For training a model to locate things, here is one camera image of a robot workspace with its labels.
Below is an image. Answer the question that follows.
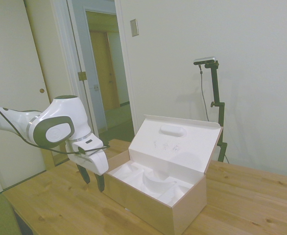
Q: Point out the black camera stand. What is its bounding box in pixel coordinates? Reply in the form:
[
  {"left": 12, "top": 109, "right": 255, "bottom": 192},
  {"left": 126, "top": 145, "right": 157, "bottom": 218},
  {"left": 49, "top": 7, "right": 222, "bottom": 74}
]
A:
[{"left": 204, "top": 60, "right": 228, "bottom": 163}]

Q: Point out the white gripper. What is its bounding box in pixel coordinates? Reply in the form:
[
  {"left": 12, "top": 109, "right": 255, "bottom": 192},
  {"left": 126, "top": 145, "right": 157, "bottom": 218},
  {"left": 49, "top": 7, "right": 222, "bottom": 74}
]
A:
[{"left": 65, "top": 138, "right": 109, "bottom": 192}]

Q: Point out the beige cardboard box with lid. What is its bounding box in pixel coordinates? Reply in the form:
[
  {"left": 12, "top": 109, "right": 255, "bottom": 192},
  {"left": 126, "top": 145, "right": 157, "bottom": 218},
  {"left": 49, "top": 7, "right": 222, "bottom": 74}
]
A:
[{"left": 102, "top": 114, "right": 223, "bottom": 235}]

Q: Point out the white wall switch plate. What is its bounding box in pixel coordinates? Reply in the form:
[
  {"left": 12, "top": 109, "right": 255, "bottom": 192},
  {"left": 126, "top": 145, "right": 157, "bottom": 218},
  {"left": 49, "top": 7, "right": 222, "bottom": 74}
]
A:
[{"left": 130, "top": 18, "right": 139, "bottom": 38}]

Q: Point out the grey camera cable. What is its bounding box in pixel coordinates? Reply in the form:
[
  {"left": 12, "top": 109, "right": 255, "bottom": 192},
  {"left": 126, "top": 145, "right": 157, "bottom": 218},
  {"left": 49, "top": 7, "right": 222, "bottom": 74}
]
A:
[{"left": 198, "top": 64, "right": 211, "bottom": 121}]

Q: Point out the white closet door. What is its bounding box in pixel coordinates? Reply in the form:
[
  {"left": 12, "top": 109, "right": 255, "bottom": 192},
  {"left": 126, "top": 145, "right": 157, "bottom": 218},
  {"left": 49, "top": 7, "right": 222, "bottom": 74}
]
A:
[{"left": 0, "top": 0, "right": 55, "bottom": 193}]

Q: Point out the white open door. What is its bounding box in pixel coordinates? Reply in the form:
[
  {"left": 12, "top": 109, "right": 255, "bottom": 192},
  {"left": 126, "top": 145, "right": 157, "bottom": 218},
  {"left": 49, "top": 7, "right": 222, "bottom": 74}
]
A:
[{"left": 66, "top": 0, "right": 108, "bottom": 135}]

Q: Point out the grey stereo camera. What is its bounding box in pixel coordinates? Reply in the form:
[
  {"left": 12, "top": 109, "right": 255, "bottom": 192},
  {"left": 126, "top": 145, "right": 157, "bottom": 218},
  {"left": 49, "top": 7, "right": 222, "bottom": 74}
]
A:
[{"left": 193, "top": 56, "right": 217, "bottom": 66}]

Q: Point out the white moulded box insert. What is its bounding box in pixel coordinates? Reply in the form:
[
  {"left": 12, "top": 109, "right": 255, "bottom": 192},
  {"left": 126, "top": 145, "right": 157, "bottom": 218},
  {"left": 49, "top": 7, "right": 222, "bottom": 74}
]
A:
[{"left": 107, "top": 161, "right": 195, "bottom": 206}]

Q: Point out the wooden hallway door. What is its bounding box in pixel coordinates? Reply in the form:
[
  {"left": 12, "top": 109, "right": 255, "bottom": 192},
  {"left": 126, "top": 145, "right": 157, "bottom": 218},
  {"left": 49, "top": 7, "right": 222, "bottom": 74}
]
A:
[{"left": 89, "top": 30, "right": 121, "bottom": 110}]

